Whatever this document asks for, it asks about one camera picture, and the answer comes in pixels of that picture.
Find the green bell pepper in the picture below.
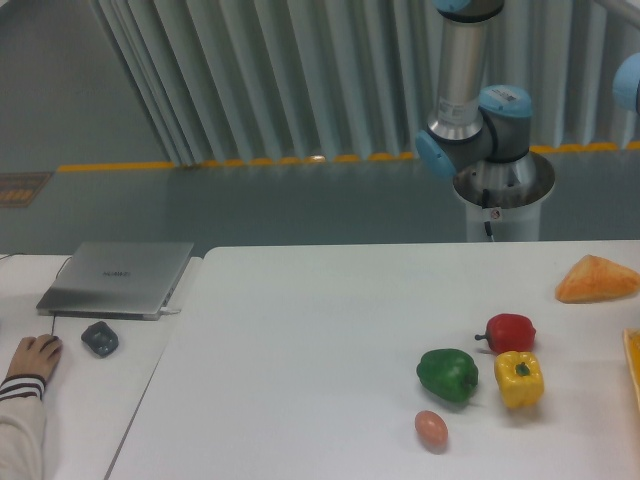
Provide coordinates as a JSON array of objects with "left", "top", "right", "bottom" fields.
[{"left": 416, "top": 348, "right": 479, "bottom": 403}]

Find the striped sleeve forearm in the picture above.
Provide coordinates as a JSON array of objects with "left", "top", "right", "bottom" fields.
[{"left": 1, "top": 375, "right": 46, "bottom": 479}]

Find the red bell pepper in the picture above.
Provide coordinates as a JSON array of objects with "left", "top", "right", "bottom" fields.
[{"left": 474, "top": 313, "right": 536, "bottom": 354}]

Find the dark grey small device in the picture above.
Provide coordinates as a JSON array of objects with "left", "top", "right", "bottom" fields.
[{"left": 81, "top": 321, "right": 119, "bottom": 358}]

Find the yellow bell pepper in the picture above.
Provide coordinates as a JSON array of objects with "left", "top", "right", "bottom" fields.
[{"left": 494, "top": 351, "right": 545, "bottom": 409}]

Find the silver closed laptop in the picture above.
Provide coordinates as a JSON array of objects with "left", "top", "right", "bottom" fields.
[{"left": 36, "top": 242, "right": 193, "bottom": 320}]

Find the white pleated curtain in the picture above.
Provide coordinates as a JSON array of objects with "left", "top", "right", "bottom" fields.
[{"left": 94, "top": 1, "right": 639, "bottom": 166}]

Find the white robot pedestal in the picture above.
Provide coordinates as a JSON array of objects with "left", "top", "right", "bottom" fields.
[{"left": 453, "top": 152, "right": 556, "bottom": 242}]

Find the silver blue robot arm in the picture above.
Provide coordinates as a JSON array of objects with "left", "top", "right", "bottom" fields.
[{"left": 415, "top": 1, "right": 639, "bottom": 177}]

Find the person's hand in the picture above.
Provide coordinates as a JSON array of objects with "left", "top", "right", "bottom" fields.
[{"left": 6, "top": 334, "right": 63, "bottom": 384}]

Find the orange triangular bread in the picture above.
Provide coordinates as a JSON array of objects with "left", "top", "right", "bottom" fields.
[{"left": 555, "top": 255, "right": 639, "bottom": 304}]

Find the brown egg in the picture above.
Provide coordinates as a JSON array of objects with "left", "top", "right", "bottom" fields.
[{"left": 414, "top": 410, "right": 448, "bottom": 447}]

